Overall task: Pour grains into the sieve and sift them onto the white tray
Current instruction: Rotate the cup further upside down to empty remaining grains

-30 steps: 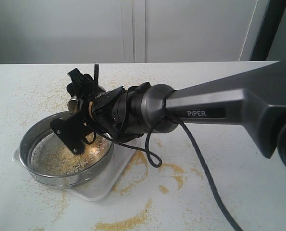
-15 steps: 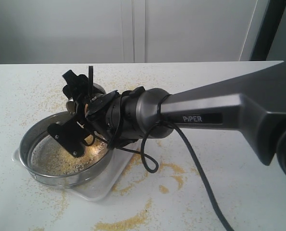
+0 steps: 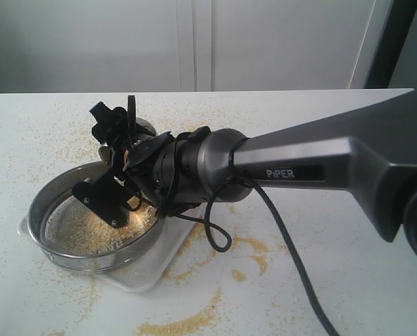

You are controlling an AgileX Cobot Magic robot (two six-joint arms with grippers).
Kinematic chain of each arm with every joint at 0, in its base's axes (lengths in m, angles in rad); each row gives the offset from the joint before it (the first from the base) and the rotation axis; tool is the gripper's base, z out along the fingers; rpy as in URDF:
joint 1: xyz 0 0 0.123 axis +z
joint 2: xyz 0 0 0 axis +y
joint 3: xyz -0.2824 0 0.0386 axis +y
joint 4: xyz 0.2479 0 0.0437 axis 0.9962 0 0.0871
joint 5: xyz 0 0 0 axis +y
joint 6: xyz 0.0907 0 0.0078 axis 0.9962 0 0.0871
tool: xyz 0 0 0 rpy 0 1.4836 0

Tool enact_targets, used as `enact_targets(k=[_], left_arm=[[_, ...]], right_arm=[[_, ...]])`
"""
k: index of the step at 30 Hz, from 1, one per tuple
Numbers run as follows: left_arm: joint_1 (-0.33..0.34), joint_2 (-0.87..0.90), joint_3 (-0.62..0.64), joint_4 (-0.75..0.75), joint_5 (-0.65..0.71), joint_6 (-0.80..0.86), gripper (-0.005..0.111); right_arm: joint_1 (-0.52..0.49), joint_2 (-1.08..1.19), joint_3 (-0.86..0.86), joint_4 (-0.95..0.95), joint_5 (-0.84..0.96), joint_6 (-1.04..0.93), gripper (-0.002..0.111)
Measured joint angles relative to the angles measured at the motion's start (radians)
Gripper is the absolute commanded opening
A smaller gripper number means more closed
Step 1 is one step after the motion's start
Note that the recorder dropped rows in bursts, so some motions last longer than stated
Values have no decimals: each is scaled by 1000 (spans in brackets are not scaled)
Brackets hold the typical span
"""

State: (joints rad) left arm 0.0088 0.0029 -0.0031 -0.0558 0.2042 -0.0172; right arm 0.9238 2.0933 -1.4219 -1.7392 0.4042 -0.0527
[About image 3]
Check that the stainless steel cup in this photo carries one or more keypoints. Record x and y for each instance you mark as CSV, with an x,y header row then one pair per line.
x,y
118,134

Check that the yellow grain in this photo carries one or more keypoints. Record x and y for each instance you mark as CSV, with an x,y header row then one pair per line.
x,y
74,229

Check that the round stainless steel sieve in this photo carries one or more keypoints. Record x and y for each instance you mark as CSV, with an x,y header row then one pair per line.
x,y
64,183

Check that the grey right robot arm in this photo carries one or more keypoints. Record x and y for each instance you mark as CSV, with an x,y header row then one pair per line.
x,y
370,152

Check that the white plastic tray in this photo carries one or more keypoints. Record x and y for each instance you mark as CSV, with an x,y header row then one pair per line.
x,y
135,268

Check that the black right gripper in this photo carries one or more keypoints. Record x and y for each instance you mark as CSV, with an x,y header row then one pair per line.
x,y
134,169

